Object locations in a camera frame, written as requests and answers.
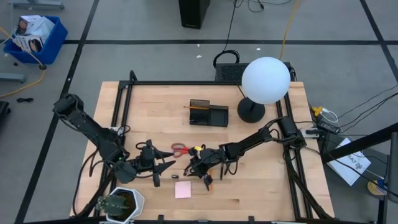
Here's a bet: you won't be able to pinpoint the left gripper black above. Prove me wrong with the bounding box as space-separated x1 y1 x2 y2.
135 139 177 188

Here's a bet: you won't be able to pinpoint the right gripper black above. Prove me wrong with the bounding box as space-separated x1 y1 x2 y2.
183 146 225 191

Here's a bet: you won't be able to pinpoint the red-handled scissors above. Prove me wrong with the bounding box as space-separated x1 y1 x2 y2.
170 142 191 158

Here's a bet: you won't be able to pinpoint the pink sticky note pad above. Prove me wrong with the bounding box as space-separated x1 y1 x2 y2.
174 180 192 199

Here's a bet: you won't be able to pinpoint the black mesh desk organizer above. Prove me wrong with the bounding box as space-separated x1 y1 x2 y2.
188 98 229 128

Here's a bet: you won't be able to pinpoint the white hexagonal plant pot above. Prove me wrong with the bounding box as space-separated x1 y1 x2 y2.
105 186 146 223

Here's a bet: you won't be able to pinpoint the green cactus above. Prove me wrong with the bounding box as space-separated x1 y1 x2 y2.
95 194 131 217

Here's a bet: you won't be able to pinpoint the black mesh-top computer case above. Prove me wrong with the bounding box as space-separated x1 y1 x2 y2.
214 62 295 83

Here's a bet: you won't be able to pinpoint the white globe table lamp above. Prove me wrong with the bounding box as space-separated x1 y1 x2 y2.
237 57 292 124

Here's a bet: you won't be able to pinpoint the black computer tower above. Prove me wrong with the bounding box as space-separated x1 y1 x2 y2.
178 0 211 30

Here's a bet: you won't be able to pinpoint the white printed paper sheet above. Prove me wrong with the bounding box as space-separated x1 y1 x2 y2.
326 137 373 187

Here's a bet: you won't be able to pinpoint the blue plastic bin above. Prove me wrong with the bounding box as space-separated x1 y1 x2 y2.
2 15 68 65

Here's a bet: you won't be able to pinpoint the black floor object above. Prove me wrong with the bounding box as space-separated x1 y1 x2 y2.
0 101 12 125

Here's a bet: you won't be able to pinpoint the black metal beam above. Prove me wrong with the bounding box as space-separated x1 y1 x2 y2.
320 122 398 164

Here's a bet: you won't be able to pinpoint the white printed cardboard box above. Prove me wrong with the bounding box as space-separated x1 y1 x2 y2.
12 34 45 54
15 14 55 40

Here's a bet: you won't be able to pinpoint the round yellow disc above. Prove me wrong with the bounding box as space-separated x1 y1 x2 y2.
367 179 388 196

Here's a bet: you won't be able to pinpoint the black aluminium table frame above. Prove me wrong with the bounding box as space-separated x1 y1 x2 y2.
71 70 335 222

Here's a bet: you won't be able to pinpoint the black power cable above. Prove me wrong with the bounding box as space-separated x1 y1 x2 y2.
213 0 241 68

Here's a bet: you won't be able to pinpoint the yellow hose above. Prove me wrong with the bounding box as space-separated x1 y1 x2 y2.
0 26 47 99

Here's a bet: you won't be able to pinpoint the yellow floor cable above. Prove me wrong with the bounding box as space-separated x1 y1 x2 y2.
279 0 301 61

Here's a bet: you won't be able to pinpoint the grey metal floor rail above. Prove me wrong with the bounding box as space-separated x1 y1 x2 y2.
9 0 65 10
0 73 27 83

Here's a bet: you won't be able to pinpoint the grey metal post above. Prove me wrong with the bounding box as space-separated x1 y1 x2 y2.
384 132 398 205

